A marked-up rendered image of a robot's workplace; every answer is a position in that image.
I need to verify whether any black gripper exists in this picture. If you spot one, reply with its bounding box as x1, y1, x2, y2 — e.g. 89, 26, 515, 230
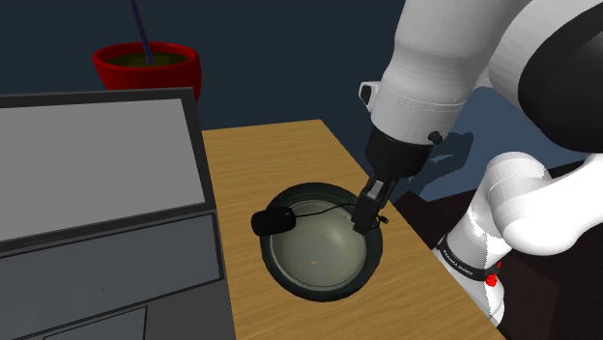
352, 125, 434, 236

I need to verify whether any dark green bowl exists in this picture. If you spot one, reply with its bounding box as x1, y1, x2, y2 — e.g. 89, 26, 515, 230
259, 182, 385, 304

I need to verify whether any dark robot stand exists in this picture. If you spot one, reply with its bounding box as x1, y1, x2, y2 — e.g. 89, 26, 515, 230
392, 159, 603, 340

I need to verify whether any red plant pot with stem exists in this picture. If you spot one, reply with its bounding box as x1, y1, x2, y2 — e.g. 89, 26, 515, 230
91, 0, 203, 103

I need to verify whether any grey open laptop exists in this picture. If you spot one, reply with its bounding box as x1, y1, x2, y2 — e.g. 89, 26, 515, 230
0, 86, 237, 340

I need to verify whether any black computer mouse with cable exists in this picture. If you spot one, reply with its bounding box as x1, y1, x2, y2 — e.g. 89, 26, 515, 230
250, 202, 390, 238

